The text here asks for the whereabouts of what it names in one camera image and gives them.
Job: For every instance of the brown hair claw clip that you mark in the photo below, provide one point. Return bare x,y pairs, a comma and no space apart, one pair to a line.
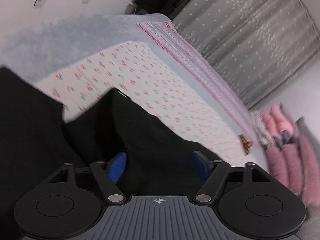
246,143

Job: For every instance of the grey striped cloth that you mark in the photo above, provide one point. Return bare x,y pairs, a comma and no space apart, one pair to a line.
260,130

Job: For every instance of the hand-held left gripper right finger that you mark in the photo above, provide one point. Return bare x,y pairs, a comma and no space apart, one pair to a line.
198,163

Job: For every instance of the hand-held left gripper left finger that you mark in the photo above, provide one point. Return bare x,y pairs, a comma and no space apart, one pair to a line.
118,165

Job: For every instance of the pink striped sheet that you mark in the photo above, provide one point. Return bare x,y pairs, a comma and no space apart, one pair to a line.
200,67

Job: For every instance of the grey star curtain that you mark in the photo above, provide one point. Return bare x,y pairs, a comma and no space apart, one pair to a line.
250,42

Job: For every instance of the black pants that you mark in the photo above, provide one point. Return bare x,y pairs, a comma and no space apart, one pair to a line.
140,140

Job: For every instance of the cherry print bed sheet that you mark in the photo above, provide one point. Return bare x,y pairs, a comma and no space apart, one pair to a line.
150,80

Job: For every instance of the light blue blanket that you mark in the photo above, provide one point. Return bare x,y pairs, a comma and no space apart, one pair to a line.
75,35

